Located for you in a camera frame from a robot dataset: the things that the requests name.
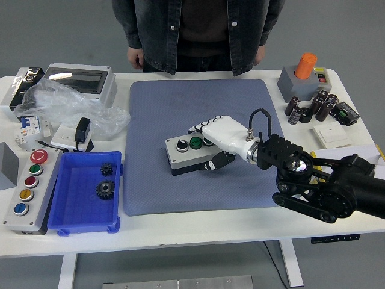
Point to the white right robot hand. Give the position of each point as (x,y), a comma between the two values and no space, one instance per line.
(225,131)

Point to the grey four-control button box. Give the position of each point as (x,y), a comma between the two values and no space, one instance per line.
(192,156)

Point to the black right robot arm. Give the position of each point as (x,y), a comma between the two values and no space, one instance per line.
(361,186)

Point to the grey five-button control box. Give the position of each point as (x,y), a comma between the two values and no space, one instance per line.
(42,192)

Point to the grey-blue table mat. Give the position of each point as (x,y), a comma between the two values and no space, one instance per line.
(168,105)

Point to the black cylindrical capacitor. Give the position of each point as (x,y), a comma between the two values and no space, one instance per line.
(315,106)
(295,116)
(322,94)
(323,112)
(291,106)
(332,99)

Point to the grey block base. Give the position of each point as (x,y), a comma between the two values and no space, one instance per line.
(290,85)

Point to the person's left hand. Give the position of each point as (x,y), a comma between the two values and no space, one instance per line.
(260,55)

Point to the person's hand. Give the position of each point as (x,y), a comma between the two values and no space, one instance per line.
(133,57)
(260,55)

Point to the orange cylinder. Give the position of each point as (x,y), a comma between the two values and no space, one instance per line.
(305,66)

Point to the person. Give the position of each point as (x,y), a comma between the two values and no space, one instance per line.
(198,30)

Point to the white and yellow carton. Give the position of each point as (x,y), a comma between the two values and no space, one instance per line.
(340,153)

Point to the person's right hand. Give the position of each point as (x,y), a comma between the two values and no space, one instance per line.
(133,57)

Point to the black module with green terminal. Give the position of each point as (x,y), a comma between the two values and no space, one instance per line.
(346,113)

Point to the small black gear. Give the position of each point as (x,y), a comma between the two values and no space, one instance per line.
(106,169)

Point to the large black gear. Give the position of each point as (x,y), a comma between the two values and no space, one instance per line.
(105,189)

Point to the black power adapter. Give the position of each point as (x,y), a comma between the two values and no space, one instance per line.
(82,129)

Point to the white table leg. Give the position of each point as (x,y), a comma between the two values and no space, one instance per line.
(67,271)
(293,265)

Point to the black table control panel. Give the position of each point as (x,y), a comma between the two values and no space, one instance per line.
(335,238)

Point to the clear plastic bag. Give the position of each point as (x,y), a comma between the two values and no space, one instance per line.
(66,105)

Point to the blue plastic bin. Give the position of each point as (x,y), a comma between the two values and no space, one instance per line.
(81,207)

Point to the white circuit breaker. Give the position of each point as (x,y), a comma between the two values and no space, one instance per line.
(28,129)

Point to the white box with black face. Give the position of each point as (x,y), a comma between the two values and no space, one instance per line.
(9,93)

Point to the grey metal box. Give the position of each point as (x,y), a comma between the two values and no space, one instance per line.
(7,168)

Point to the white wall switch plate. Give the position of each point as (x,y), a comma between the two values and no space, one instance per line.
(331,134)

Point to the white switch box red button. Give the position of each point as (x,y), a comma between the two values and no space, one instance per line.
(322,77)

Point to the grey enclosure with clear lid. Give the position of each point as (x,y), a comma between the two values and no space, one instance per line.
(78,79)

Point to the grey metal base plate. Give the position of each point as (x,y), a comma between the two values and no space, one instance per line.
(180,283)

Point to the white wall socket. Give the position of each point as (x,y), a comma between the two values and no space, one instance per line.
(63,137)

